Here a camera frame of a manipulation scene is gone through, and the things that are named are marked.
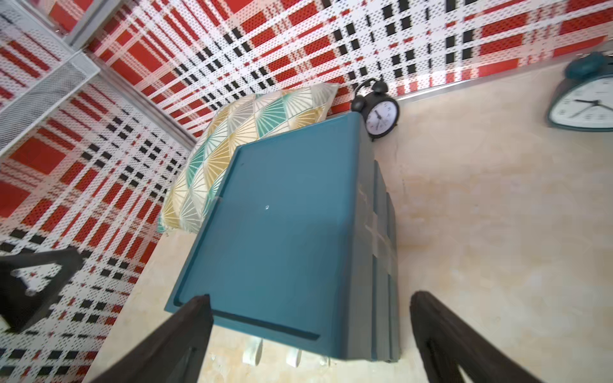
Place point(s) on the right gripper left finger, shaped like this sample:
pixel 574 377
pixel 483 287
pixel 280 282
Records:
pixel 174 352

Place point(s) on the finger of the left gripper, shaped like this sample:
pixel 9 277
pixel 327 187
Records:
pixel 24 302

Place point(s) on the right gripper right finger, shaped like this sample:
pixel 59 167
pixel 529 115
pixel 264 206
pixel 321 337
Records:
pixel 450 348

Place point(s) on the teal three-drawer cabinet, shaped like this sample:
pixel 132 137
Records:
pixel 300 245

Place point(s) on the patterned green yellow pillow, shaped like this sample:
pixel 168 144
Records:
pixel 242 122

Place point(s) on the black alarm clock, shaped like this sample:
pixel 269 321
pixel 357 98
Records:
pixel 379 110

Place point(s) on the teal alarm clock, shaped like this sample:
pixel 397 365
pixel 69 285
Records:
pixel 583 100

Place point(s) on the white wire mesh basket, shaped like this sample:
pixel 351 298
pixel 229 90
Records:
pixel 39 70

